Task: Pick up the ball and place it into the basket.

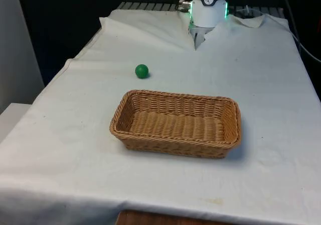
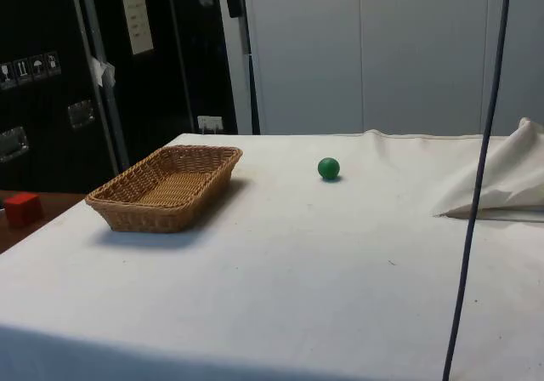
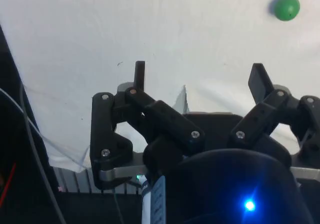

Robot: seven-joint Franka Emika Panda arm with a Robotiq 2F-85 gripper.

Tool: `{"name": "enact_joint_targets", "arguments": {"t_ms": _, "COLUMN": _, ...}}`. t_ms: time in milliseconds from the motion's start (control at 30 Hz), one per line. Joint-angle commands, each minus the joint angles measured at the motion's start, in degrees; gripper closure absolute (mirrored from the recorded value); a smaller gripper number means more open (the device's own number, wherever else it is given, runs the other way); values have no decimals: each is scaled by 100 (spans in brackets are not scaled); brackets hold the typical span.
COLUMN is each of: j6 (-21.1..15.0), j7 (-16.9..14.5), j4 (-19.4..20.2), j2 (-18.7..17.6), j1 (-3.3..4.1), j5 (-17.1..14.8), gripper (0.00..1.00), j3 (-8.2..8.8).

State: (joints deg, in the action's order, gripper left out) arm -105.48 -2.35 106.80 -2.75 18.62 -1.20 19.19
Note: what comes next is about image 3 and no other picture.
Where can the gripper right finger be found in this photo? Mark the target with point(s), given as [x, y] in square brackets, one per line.
[260, 84]

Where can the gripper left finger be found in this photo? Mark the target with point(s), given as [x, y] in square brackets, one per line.
[172, 124]

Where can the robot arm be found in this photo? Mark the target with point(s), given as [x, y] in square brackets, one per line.
[138, 177]

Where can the green ball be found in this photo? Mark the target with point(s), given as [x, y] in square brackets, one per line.
[286, 7]

